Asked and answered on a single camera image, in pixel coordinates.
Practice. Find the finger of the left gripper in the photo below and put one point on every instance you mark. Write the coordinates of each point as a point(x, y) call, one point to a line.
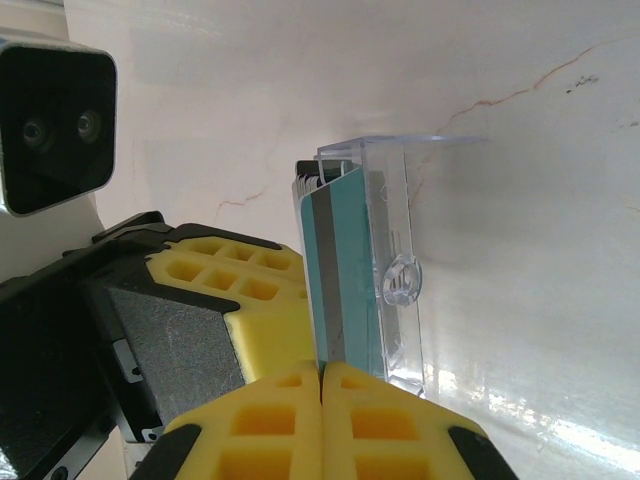
point(272, 335)
point(235, 252)

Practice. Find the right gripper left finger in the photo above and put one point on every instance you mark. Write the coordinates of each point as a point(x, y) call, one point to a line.
point(260, 440)

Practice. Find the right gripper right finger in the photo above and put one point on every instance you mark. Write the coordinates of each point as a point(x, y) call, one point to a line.
point(390, 440)

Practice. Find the teal credit card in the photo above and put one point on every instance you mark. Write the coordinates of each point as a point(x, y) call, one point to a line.
point(377, 340)
point(350, 280)

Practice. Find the black credit card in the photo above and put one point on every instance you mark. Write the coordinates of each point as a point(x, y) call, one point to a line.
point(307, 166)

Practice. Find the clear acrylic card stand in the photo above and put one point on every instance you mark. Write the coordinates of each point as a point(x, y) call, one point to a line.
point(400, 210)

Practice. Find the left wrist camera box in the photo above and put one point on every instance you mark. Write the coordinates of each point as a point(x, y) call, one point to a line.
point(55, 130)

